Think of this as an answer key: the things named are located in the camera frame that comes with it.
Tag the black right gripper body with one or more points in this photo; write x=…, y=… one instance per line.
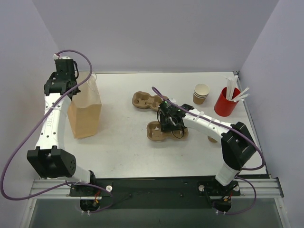
x=167, y=127

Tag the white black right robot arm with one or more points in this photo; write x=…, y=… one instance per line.
x=235, y=139

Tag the kraft paper coffee cup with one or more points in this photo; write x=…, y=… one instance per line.
x=212, y=140

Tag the aluminium front frame rail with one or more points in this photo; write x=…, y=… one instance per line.
x=195, y=186

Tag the stacked kraft paper cups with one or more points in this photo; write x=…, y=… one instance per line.
x=200, y=93

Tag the pulp cup carrier tray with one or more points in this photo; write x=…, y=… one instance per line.
x=154, y=133

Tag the lower pulp cup carrier stack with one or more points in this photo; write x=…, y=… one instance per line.
x=144, y=100

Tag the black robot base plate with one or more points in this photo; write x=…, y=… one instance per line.
x=155, y=200

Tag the red cylindrical straw holder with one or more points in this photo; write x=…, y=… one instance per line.
x=223, y=106

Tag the brown paper takeout bag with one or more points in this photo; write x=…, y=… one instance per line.
x=84, y=110

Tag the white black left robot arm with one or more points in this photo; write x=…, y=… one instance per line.
x=49, y=158

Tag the white wrapped straws bundle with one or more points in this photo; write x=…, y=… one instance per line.
x=230, y=88

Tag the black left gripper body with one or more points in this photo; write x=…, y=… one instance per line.
x=63, y=63

